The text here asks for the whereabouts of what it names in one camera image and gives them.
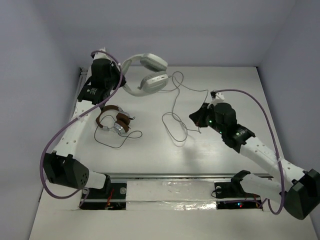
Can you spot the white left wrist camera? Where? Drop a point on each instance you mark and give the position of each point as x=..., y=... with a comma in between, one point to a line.
x=99, y=54

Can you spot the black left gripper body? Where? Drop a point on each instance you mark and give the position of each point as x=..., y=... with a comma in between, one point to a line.
x=119, y=79

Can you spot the brown over-ear headphones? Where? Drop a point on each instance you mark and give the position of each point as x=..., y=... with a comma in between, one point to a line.
x=122, y=120

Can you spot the aluminium rail front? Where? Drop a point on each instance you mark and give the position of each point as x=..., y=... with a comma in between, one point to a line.
x=169, y=176

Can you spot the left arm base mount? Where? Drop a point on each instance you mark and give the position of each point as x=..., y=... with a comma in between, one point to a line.
x=113, y=198

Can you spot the aluminium rail left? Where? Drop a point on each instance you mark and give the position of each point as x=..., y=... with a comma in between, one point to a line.
x=81, y=81

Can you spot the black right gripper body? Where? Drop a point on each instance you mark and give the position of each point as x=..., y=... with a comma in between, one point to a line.
x=210, y=119

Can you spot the aluminium rail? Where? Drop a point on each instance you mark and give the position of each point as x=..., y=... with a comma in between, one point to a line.
x=169, y=176
x=81, y=81

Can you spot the white over-ear headphones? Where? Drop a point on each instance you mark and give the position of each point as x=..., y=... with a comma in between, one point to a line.
x=151, y=83

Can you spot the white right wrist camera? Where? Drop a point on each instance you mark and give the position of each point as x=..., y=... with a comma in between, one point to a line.
x=216, y=98

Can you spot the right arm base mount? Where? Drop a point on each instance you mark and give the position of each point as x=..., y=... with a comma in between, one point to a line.
x=231, y=196

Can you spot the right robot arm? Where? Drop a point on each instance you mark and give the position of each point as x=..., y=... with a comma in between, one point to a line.
x=298, y=190

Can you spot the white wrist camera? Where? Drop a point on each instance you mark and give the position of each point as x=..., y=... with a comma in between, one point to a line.
x=99, y=54
x=216, y=98

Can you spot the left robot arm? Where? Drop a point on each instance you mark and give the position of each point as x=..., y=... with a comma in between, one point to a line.
x=59, y=164

